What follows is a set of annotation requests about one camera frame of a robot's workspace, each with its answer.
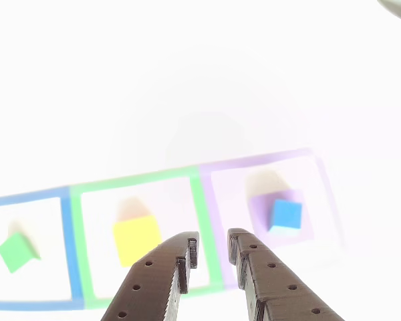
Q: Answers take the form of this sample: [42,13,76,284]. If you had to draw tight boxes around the large purple block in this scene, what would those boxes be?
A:
[248,189,315,241]

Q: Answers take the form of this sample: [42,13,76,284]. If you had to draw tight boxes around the purple square frame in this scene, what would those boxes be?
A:
[199,146,347,290]

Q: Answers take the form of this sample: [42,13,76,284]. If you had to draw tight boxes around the orange block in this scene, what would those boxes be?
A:
[112,215,163,268]

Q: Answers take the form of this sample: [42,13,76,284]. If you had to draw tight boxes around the green square frame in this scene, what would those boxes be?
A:
[69,165,225,310]

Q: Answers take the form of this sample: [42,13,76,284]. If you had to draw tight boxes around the small blue cube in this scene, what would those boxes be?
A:
[269,199,303,237]

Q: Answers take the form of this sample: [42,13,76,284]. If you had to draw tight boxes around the green cube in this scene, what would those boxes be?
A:
[0,232,42,274]

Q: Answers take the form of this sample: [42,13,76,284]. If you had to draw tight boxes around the blue square frame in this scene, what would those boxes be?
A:
[0,187,85,312]

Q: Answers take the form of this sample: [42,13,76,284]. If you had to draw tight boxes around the round table grommet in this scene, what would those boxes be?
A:
[376,0,401,23]

